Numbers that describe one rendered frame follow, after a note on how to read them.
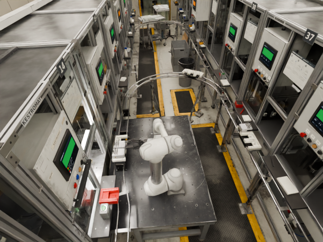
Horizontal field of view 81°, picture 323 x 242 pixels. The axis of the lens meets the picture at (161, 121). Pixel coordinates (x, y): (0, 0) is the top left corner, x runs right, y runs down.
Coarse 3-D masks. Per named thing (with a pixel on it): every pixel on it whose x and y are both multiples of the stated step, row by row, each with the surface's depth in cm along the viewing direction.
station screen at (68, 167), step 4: (72, 136) 120; (68, 140) 114; (68, 144) 114; (76, 144) 126; (64, 148) 109; (76, 148) 125; (64, 152) 109; (72, 152) 118; (76, 152) 125; (72, 156) 118; (76, 156) 124; (60, 160) 103; (72, 160) 118; (68, 164) 112; (72, 164) 117; (68, 168) 112; (72, 168) 117; (68, 172) 111
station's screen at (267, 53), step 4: (264, 44) 196; (264, 48) 197; (268, 48) 190; (264, 52) 197; (268, 52) 191; (272, 52) 185; (264, 56) 198; (268, 56) 191; (272, 56) 185; (264, 60) 198; (268, 60) 192; (268, 64) 192
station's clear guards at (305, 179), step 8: (288, 136) 178; (296, 136) 169; (288, 144) 179; (296, 144) 169; (304, 144) 160; (280, 152) 192; (288, 152) 180; (296, 152) 170; (304, 152) 160; (312, 152) 152; (288, 160) 181; (296, 160) 171; (304, 160) 161; (312, 160) 153; (320, 160) 145; (288, 168) 181; (296, 168) 171; (304, 168) 162; (312, 168) 153; (320, 168) 146; (296, 176) 172; (304, 176) 162; (312, 176) 154; (304, 184) 163
